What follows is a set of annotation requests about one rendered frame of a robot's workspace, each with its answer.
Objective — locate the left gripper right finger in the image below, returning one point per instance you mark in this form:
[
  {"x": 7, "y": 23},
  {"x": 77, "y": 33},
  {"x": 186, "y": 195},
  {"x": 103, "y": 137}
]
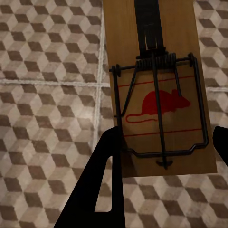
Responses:
[{"x": 220, "y": 139}]

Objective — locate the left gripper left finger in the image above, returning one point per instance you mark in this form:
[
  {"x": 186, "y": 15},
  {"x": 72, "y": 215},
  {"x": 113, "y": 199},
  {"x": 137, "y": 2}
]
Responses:
[{"x": 79, "y": 211}]

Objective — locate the mousetrap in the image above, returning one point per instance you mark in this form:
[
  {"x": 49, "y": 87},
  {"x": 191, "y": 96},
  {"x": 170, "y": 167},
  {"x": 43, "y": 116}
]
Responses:
[{"x": 157, "y": 87}]

